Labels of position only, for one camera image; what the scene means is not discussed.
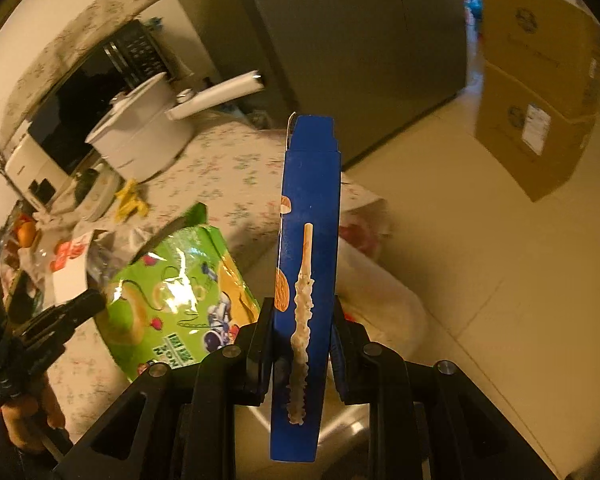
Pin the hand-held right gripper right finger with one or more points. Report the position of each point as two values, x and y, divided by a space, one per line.
342 360

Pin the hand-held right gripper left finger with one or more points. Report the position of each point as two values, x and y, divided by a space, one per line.
257 350

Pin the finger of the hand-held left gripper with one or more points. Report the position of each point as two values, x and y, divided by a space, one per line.
82 307
55 347

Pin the torn white paper carton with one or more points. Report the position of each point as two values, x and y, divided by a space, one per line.
72 280

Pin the white plastic bin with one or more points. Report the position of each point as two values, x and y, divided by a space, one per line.
385 300

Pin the green snack bag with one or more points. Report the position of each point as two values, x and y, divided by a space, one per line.
180 290

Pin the banana peel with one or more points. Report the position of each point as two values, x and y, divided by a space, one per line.
130 202

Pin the blue snack box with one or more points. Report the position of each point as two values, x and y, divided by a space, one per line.
310 200

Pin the person's left hand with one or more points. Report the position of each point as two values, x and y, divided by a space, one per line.
25 422

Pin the orange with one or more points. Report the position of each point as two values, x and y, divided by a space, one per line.
26 235

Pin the white floral bowl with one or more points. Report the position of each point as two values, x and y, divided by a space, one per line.
97 197

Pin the white air fryer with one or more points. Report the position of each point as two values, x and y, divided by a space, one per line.
30 165

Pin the white electric cooking pot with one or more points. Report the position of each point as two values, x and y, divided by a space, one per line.
140 130

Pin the black microwave oven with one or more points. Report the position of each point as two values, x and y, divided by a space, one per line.
80 105

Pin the floral cloth cover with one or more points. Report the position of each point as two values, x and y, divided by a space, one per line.
80 25

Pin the grey refrigerator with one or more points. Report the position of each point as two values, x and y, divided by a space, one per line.
355 60

